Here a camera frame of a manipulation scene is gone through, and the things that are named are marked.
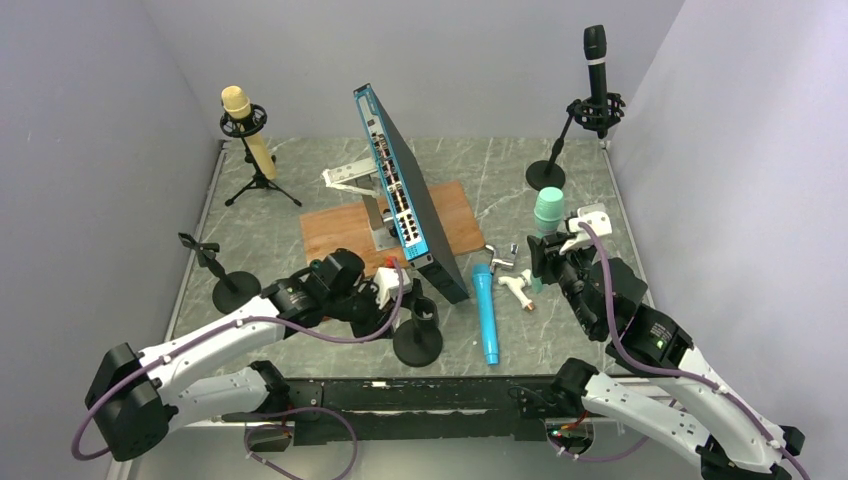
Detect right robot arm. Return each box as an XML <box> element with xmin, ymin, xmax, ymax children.
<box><xmin>527</xmin><ymin>232</ymin><xmax>805</xmax><ymax>479</ymax></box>

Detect blue microphone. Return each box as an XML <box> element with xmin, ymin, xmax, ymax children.
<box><xmin>471</xmin><ymin>263</ymin><xmax>500</xmax><ymax>366</ymax></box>

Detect mint green microphone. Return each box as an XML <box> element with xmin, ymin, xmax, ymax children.
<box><xmin>529</xmin><ymin>186</ymin><xmax>565</xmax><ymax>294</ymax></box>

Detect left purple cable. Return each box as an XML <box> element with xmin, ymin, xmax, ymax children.
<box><xmin>69</xmin><ymin>261</ymin><xmax>405</xmax><ymax>462</ymax></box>

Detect beige microphone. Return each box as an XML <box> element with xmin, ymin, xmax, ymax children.
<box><xmin>219</xmin><ymin>85</ymin><xmax>277</xmax><ymax>180</ymax></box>

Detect metal bracket holder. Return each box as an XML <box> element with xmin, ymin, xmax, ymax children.
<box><xmin>321</xmin><ymin>159</ymin><xmax>399</xmax><ymax>251</ymax></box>

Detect black stand with shock mount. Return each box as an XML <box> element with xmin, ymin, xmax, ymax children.
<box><xmin>525</xmin><ymin>92</ymin><xmax>626</xmax><ymax>191</ymax></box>

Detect blue black network switch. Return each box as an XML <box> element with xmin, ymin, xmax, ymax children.
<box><xmin>353</xmin><ymin>83</ymin><xmax>470</xmax><ymax>304</ymax></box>

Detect black tripod mic stand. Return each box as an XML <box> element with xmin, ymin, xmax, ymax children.
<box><xmin>219</xmin><ymin>103</ymin><xmax>303</xmax><ymax>207</ymax></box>

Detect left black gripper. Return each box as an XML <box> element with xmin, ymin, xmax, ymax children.
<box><xmin>326</xmin><ymin>278</ymin><xmax>396</xmax><ymax>344</ymax></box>

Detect black microphone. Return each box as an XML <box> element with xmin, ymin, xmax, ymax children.
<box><xmin>583</xmin><ymin>24</ymin><xmax>609</xmax><ymax>139</ymax></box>

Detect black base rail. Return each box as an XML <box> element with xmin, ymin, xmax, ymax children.
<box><xmin>225</xmin><ymin>374</ymin><xmax>598</xmax><ymax>446</ymax></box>

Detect wooden board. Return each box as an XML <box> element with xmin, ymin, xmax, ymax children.
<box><xmin>300</xmin><ymin>181</ymin><xmax>485</xmax><ymax>275</ymax></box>

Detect white plastic faucet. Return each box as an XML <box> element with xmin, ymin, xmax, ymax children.
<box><xmin>497</xmin><ymin>269</ymin><xmax>535</xmax><ymax>312</ymax></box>

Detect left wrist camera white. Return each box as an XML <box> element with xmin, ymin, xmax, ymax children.
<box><xmin>372</xmin><ymin>256</ymin><xmax>413</xmax><ymax>309</ymax></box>

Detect chrome faucet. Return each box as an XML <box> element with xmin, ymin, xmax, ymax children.
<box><xmin>485</xmin><ymin>242</ymin><xmax>519</xmax><ymax>275</ymax></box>

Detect black stand of green microphone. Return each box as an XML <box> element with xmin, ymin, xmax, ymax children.
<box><xmin>392</xmin><ymin>279</ymin><xmax>443</xmax><ymax>368</ymax></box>

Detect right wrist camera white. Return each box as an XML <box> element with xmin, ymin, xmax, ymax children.
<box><xmin>559</xmin><ymin>203</ymin><xmax>613</xmax><ymax>254</ymax></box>

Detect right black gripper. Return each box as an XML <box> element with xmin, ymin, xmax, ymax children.
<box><xmin>527</xmin><ymin>228</ymin><xmax>601</xmax><ymax>334</ymax></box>

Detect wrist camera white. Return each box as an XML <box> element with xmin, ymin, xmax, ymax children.
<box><xmin>559</xmin><ymin>203</ymin><xmax>613</xmax><ymax>254</ymax></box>
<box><xmin>372</xmin><ymin>256</ymin><xmax>413</xmax><ymax>309</ymax></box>

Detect aluminium frame rail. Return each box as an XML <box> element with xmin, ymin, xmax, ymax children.
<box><xmin>105</xmin><ymin>377</ymin><xmax>727</xmax><ymax>480</ymax></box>

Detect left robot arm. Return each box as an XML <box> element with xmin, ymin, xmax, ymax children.
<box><xmin>71</xmin><ymin>248</ymin><xmax>414</xmax><ymax>461</ymax></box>

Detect black round-base mic stand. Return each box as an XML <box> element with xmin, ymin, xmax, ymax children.
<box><xmin>178</xmin><ymin>232</ymin><xmax>262</xmax><ymax>314</ymax></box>

